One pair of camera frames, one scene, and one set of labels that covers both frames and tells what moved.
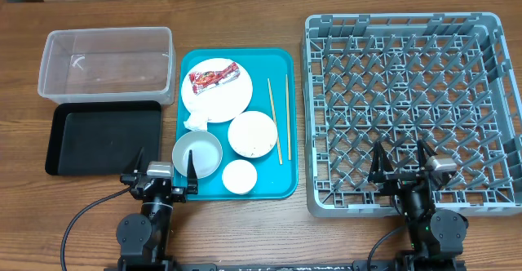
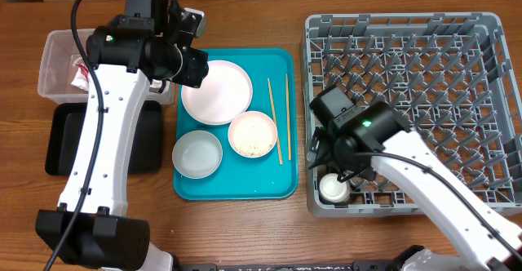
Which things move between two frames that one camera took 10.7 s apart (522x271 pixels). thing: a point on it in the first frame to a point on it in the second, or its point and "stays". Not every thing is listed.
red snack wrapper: [201, 81] to [85, 70]
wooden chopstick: [289, 119] stays
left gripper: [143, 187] to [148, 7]
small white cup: [239, 176] to [333, 190]
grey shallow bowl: [205, 151] stays
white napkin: [197, 119] to [80, 80]
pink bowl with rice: [253, 134] stays
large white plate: [214, 91] stays
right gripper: [398, 181] to [323, 149]
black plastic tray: [103, 138] stays
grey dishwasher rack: [399, 78] stays
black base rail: [286, 266] stays
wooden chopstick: [275, 123] stays
